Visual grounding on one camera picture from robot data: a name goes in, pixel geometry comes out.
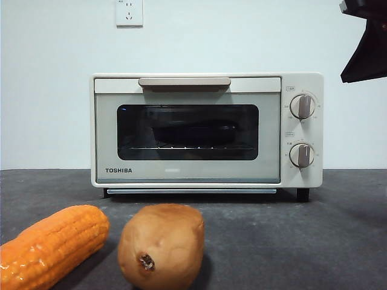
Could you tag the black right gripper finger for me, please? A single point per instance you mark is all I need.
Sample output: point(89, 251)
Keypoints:
point(369, 57)

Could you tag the purple eggplant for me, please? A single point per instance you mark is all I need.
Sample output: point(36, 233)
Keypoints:
point(196, 134)

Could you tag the cream Toshiba toaster oven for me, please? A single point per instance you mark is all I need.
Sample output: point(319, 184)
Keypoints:
point(317, 175)

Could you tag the silver oven crumb tray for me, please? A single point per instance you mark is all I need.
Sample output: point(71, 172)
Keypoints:
point(190, 191)

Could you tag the beige temperature knob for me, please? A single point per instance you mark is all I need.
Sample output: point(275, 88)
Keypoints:
point(303, 106)

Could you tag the beige timer knob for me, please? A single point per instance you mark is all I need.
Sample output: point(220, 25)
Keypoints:
point(302, 156)

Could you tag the brown potato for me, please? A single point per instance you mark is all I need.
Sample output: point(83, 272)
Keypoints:
point(163, 241)

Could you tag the orange corn cob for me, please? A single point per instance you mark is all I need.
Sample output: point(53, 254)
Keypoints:
point(57, 241)

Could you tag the white wall power socket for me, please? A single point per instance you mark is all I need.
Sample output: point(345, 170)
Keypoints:
point(129, 13)

